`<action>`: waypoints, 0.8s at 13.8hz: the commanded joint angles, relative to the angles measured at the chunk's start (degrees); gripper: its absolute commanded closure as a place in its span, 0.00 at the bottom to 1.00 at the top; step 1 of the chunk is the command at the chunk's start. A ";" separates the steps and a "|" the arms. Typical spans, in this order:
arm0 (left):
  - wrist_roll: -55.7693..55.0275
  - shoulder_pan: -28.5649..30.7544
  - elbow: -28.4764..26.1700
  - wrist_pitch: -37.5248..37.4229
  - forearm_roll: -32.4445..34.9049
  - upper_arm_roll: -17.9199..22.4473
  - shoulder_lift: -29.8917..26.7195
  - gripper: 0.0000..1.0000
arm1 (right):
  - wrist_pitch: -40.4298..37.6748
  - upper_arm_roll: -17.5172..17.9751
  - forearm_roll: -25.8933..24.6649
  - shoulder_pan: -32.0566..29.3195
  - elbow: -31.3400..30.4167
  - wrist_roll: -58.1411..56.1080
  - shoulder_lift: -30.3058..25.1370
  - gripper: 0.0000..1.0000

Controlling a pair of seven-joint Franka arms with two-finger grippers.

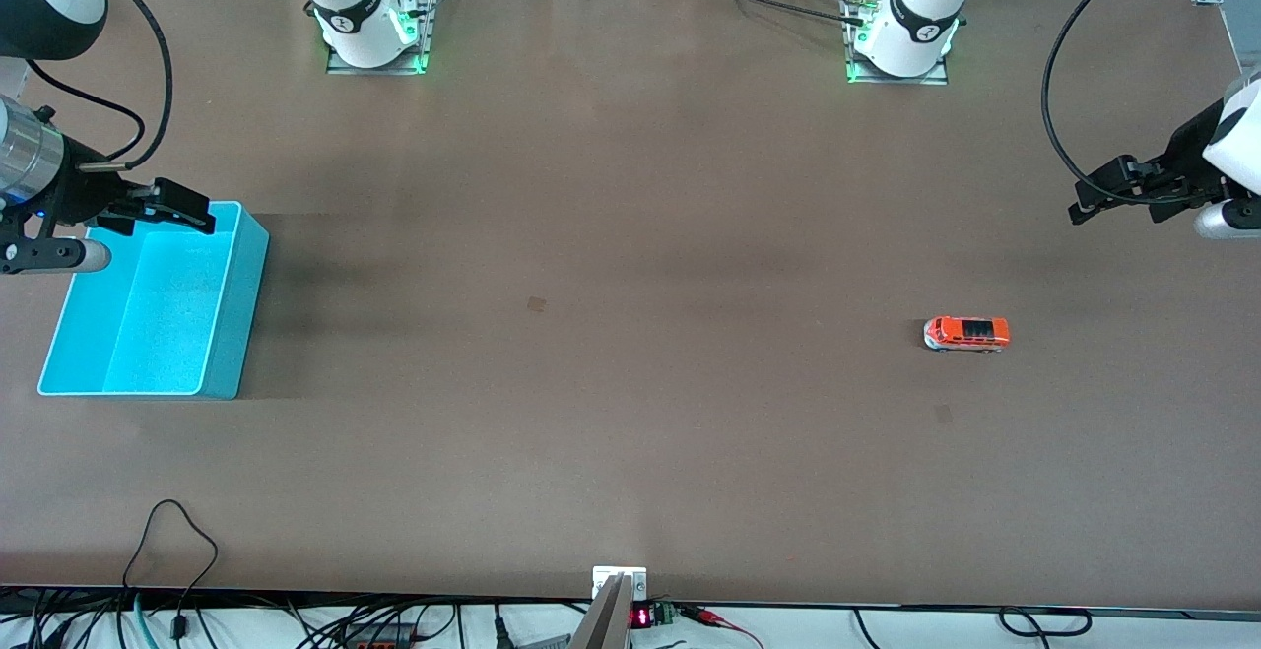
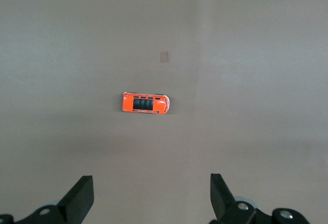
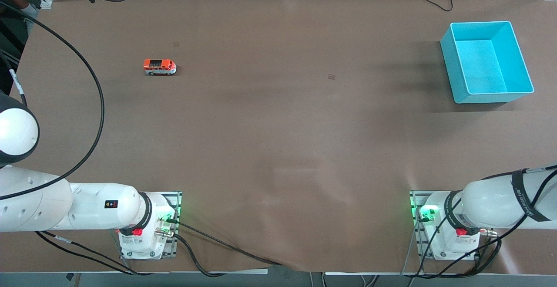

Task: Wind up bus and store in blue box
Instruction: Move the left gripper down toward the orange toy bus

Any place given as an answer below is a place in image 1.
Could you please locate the orange toy bus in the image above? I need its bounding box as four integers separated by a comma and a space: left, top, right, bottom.
923, 315, 1012, 354

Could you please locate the blue plastic box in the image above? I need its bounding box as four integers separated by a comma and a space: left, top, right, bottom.
37, 200, 270, 401

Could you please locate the red clip lead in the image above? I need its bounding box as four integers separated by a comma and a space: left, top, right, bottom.
678, 604, 765, 649

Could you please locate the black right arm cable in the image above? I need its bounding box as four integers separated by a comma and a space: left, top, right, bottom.
87, 0, 175, 173
26, 58, 147, 163

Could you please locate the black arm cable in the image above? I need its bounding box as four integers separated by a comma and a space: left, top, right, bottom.
26, 58, 147, 163
87, 0, 175, 173
1041, 0, 1225, 209

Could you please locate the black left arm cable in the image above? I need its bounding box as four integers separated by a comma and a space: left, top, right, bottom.
1041, 0, 1225, 209

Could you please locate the black looped cable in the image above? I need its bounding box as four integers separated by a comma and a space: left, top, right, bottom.
122, 498, 221, 649

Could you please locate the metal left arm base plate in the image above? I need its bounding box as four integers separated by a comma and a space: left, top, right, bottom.
843, 0, 950, 87

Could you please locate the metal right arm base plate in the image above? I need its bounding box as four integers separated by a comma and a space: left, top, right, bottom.
325, 0, 440, 76

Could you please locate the teal cable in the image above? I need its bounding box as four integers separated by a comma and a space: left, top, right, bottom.
132, 594, 162, 649

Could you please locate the black cable across table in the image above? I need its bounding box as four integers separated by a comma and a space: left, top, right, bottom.
645, 0, 870, 28

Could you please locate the black coiled cable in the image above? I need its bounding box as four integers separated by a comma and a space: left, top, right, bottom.
997, 607, 1094, 639

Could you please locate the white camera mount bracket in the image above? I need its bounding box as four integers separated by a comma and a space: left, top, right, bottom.
592, 566, 648, 603

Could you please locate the aluminium camera strut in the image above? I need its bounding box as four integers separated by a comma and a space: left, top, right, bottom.
568, 574, 634, 649

